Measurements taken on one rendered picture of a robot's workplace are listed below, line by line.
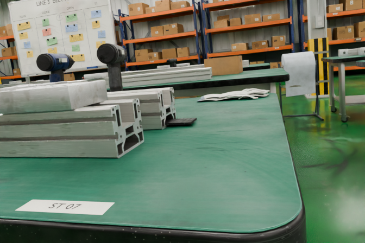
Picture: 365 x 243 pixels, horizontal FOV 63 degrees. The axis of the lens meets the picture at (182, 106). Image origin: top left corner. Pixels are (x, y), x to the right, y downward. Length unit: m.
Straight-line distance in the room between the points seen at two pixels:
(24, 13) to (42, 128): 4.08
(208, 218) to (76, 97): 0.33
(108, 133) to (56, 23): 3.83
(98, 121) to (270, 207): 0.32
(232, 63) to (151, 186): 2.26
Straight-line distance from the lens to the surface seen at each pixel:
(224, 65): 2.60
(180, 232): 0.28
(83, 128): 0.52
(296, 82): 4.15
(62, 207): 0.37
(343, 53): 4.51
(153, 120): 0.66
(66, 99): 0.52
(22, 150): 0.62
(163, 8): 10.71
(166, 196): 0.34
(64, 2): 4.23
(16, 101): 0.60
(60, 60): 1.10
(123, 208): 0.33
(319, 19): 6.23
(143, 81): 2.31
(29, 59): 4.57
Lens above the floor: 0.92
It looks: 8 degrees down
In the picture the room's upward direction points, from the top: 6 degrees counter-clockwise
